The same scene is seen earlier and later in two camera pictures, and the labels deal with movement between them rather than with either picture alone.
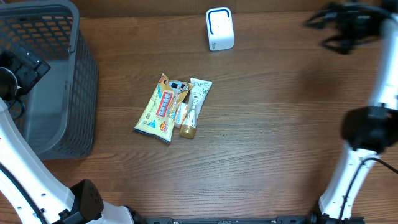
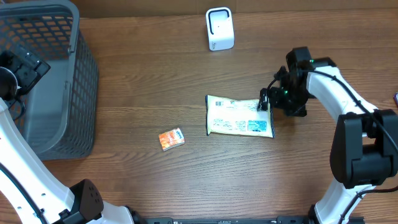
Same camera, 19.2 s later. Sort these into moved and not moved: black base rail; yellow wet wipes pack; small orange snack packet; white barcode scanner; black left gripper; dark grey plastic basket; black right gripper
Moved: black right gripper; yellow wet wipes pack; small orange snack packet
Not moved: black left gripper; black base rail; dark grey plastic basket; white barcode scanner
